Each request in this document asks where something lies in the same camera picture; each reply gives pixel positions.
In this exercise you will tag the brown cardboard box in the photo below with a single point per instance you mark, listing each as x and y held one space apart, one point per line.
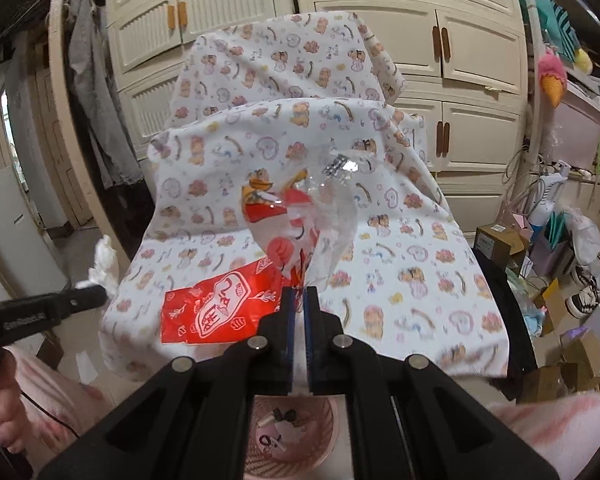
500 242

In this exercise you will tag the black white sneaker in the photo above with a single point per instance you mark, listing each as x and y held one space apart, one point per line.
585 295

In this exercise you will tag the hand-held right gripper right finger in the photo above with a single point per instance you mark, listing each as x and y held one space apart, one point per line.
310 320

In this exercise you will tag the teal paper bag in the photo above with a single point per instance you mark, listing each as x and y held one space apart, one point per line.
557 25

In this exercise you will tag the pink storage box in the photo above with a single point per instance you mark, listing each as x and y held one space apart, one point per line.
577 127

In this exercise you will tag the white crumpled paper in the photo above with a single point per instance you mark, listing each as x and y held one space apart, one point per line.
282 432

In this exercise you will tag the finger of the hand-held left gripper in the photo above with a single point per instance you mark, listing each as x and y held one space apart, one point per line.
82 300

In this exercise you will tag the cream louvered wardrobe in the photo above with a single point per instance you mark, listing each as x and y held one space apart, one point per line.
215 10

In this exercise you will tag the clear red-printed plastic wrapper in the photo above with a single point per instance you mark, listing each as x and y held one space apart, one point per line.
300 225

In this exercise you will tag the person's left hand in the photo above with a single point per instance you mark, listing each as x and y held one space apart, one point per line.
7 410

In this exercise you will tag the white plastic bag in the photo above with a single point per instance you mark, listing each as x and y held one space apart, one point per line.
585 235

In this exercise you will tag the open cardboard box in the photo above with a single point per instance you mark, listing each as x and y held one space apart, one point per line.
565 365

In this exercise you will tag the white blue handheld device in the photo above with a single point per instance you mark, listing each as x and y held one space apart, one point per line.
545 195

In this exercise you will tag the white cartoon printed blanket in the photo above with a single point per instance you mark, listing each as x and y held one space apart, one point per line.
405 270

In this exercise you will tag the beige wooden post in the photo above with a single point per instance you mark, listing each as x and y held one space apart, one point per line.
530 60
75 110

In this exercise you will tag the pink ice cream plush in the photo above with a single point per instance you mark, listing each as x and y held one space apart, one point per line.
551 77

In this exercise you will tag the red snack packet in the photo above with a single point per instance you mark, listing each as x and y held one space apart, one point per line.
210 305

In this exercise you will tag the pink plastic basket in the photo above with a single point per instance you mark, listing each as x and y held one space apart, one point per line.
326 425

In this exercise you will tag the white crumpled tissue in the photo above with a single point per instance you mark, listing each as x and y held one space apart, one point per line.
105 265

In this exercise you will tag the person's right pajama leg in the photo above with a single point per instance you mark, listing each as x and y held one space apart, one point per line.
555 430

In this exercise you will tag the grey white cabinet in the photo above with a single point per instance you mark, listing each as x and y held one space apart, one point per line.
25 240

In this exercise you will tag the yellow plush toy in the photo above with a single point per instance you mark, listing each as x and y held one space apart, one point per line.
583 60

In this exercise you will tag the cream panel wardrobe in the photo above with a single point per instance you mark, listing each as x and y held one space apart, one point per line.
480 60

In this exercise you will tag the grey hanging clothes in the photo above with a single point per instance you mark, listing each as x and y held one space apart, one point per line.
97 90

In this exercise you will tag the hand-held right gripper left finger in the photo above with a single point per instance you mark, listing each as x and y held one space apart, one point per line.
289 320

